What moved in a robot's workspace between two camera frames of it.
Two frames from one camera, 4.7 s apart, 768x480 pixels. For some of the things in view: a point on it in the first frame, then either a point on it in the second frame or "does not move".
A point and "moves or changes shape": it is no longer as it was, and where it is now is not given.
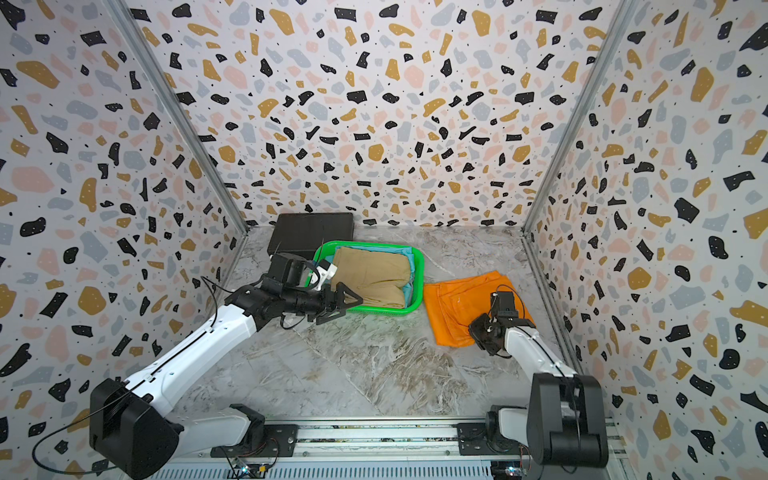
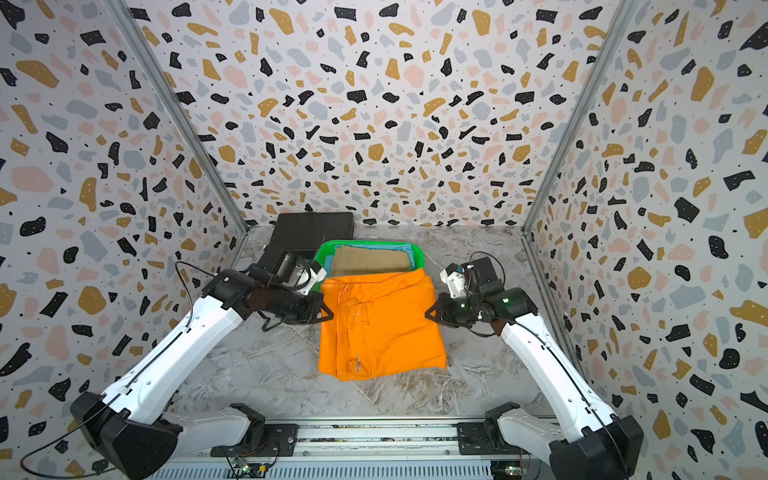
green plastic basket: x=419 y=290 does not move
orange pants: x=456 y=304 moves or changes shape
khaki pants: x=377 y=278 does not move
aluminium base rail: x=390 y=449 does not move
